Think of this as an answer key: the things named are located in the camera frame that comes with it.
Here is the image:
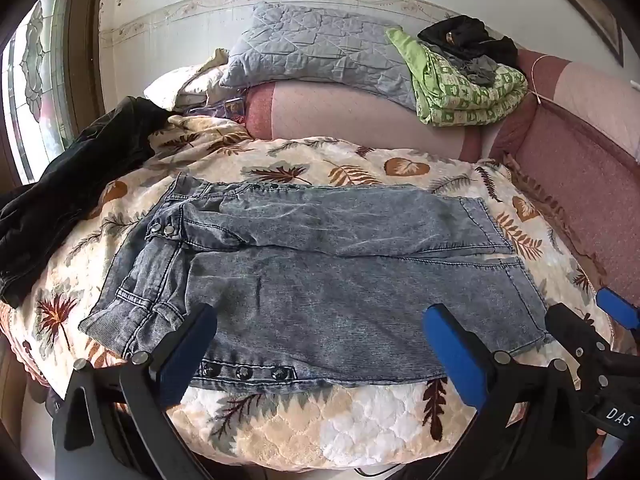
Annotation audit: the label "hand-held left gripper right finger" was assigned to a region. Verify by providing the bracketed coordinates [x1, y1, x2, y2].
[422, 303, 601, 480]

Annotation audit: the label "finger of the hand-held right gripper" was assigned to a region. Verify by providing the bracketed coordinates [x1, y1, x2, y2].
[596, 287, 640, 333]
[545, 302, 612, 368]

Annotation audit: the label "grey quilted pillow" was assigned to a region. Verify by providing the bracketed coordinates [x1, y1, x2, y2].
[219, 2, 420, 112]

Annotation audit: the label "leaf print blanket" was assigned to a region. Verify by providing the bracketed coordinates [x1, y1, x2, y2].
[0, 114, 623, 472]

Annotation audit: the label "framed wall picture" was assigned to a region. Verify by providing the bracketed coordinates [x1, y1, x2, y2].
[520, 0, 626, 67]

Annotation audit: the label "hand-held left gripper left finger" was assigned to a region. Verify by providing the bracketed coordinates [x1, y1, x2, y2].
[52, 304, 219, 480]

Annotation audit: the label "green patterned blanket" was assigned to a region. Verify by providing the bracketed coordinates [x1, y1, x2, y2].
[385, 27, 529, 127]

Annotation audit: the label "stained glass window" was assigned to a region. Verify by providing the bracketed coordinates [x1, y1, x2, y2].
[0, 0, 77, 187]

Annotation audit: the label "black jacket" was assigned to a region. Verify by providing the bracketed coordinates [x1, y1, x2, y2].
[0, 96, 174, 309]

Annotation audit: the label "grey cloth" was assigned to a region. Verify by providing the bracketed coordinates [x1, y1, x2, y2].
[429, 44, 502, 87]

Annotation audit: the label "grey denim pants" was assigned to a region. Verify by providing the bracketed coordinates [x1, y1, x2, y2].
[80, 175, 556, 392]

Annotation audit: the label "black garment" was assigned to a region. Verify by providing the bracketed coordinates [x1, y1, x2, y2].
[417, 16, 519, 69]

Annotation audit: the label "white pillow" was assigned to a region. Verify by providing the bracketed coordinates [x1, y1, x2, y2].
[144, 49, 232, 112]

